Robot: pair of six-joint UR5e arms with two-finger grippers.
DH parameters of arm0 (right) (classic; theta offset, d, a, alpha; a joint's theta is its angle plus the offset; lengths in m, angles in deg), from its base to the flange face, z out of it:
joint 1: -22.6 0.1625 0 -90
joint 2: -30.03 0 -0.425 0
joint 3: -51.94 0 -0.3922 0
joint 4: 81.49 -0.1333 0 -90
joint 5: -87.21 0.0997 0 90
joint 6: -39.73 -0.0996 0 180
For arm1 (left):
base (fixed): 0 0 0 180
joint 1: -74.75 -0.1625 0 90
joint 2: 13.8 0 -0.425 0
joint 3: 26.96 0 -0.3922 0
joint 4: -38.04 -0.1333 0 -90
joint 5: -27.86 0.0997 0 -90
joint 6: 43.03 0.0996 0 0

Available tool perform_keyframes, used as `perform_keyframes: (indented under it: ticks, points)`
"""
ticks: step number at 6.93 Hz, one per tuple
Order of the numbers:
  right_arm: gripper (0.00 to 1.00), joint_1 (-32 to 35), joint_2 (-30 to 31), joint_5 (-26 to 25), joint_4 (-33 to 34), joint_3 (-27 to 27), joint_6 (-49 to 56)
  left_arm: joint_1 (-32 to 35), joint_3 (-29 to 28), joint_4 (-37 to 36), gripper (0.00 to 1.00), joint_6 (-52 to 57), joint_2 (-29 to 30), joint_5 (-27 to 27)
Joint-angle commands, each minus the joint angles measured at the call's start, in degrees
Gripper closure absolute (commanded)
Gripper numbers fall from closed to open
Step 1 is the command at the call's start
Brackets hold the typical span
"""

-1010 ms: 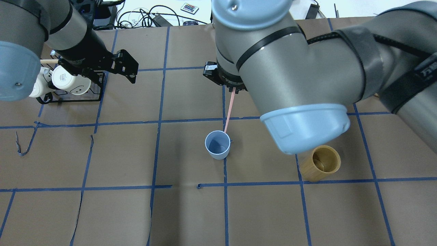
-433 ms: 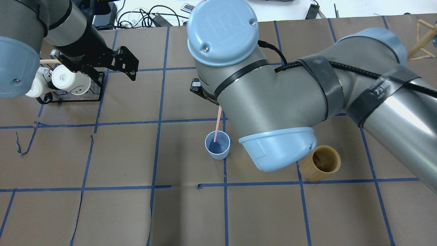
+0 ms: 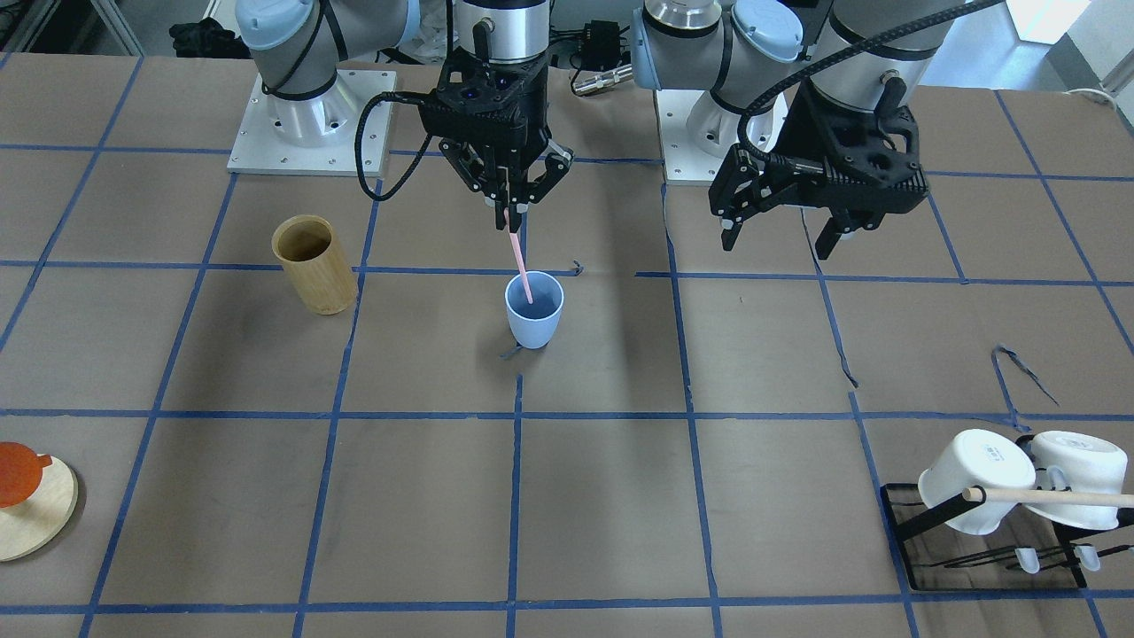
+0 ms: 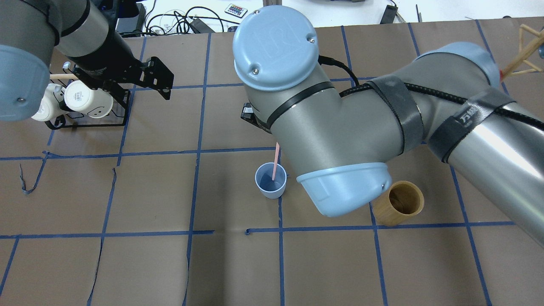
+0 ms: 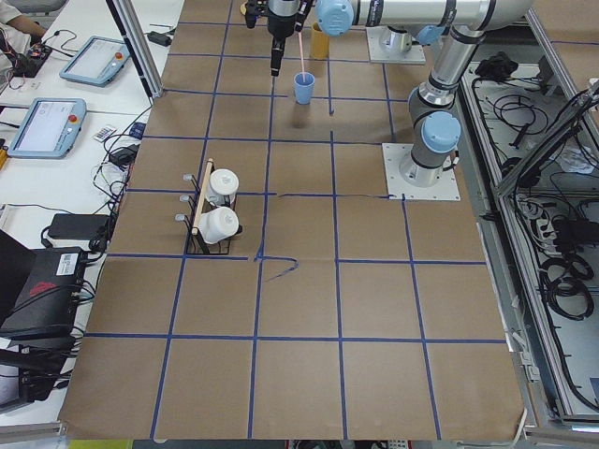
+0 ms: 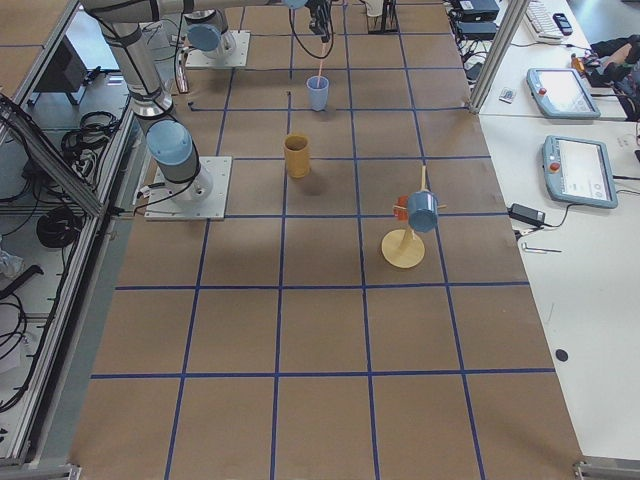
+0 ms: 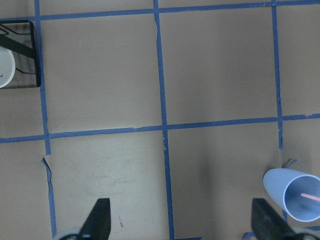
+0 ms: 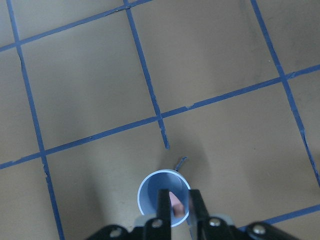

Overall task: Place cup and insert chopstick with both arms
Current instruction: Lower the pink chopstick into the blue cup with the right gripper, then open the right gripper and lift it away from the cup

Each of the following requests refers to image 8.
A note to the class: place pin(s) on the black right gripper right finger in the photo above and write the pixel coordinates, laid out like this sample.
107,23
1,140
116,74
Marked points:
206,226

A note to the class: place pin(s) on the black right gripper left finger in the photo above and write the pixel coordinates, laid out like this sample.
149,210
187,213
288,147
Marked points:
159,227

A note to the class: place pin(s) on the pink chopstick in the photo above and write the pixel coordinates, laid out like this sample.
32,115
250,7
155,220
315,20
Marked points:
176,205

